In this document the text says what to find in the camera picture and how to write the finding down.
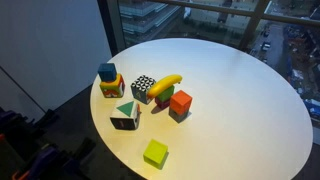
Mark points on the black bar clamp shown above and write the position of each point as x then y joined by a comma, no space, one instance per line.
20,125

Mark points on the white cube green triangle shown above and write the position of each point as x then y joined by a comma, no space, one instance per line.
125,115

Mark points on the yellow banana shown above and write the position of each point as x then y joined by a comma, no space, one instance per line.
164,84

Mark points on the blue block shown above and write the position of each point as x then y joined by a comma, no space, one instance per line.
107,72

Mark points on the window handrail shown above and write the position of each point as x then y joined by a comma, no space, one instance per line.
233,10

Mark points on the slanted window mullion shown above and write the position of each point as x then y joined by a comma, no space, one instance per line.
253,25

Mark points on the lime yellow block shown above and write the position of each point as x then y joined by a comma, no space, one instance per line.
155,153

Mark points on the multicolour soft cube red circle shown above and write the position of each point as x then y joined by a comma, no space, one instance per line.
112,88

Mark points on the grey block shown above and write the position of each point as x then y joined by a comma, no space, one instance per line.
176,116

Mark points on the dark window frame post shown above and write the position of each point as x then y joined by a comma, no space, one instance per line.
110,23

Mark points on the black white triangle pattern cube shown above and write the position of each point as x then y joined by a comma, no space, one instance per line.
142,86

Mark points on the orange block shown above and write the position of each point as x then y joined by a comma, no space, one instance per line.
180,102

